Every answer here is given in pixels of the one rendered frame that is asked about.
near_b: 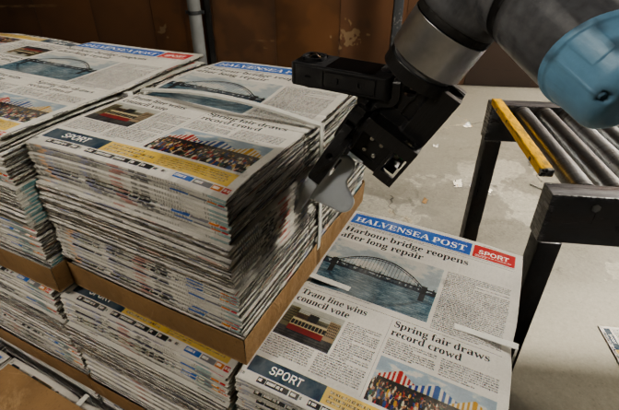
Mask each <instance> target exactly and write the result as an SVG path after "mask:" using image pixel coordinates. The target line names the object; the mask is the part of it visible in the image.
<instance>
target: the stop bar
mask: <svg viewBox="0 0 619 410"><path fill-rule="evenodd" d="M491 105H492V106H493V108H494V109H495V111H496V113H497V114H498V116H499V117H500V119H501V120H502V122H503V123H504V125H505V126H506V127H507V128H508V130H509V132H510V133H511V135H512V136H513V138H514V139H515V141H516V142H517V144H518V145H519V147H520V149H521V150H522V152H523V153H524V155H525V156H526V158H527V159H528V161H529V162H530V163H531V165H532V166H533V168H534V169H535V171H536V172H537V174H538V175H539V176H541V177H553V175H554V172H555V170H554V168H553V167H552V166H551V164H550V163H549V162H548V160H547V159H546V158H545V156H544V155H543V153H542V152H541V151H540V149H539V148H538V147H537V146H536V145H535V144H534V142H533V141H532V140H531V138H530V137H529V135H528V134H527V133H526V131H525V130H524V129H523V127H522V126H521V125H520V123H519V122H518V120H517V119H516V118H515V116H514V115H513V114H512V112H511V111H510V110H509V108H508V107H507V105H506V104H505V103H504V101H503V100H502V99H492V100H491Z"/></svg>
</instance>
